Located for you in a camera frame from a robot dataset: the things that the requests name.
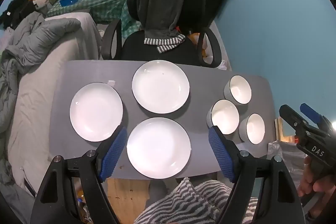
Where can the white crumpled bag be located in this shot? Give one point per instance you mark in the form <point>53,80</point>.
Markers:
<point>223,64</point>

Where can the orange patterned bag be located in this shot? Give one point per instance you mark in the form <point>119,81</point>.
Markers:
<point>195,38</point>

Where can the white bowl with dark rim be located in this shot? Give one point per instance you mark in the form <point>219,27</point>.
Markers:
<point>254,128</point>
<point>240,90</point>
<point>225,115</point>

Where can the black clothes pile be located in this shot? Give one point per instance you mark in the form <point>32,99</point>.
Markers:
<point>15,8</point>

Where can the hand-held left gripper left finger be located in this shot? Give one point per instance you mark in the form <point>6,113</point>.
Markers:
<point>113,154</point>

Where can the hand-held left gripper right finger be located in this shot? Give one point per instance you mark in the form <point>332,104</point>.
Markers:
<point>220,154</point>

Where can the black office chair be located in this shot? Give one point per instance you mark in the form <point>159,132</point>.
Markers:
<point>157,53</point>

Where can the bed with grey sheet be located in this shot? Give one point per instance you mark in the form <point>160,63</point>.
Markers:
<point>34,108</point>

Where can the white plate with dark rim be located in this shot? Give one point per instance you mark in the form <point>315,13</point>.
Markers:
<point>160,86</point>
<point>158,147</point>
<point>95,111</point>

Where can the grey white striped fleece clothing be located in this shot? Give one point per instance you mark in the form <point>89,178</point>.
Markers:
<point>183,203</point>

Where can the small white paper scrap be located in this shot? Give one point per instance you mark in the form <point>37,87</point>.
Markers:
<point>111,82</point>

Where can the wooden board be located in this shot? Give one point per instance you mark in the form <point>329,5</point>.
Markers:
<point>279,129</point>

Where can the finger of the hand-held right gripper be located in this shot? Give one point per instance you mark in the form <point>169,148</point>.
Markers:
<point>290,115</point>
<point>312,111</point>

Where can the clear plastic bag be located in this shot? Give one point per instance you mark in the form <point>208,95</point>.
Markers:
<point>286,161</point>

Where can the grey down quilt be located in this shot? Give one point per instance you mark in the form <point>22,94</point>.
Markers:
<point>39,32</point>

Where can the person's right hand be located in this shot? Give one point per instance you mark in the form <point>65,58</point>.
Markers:
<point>307,184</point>

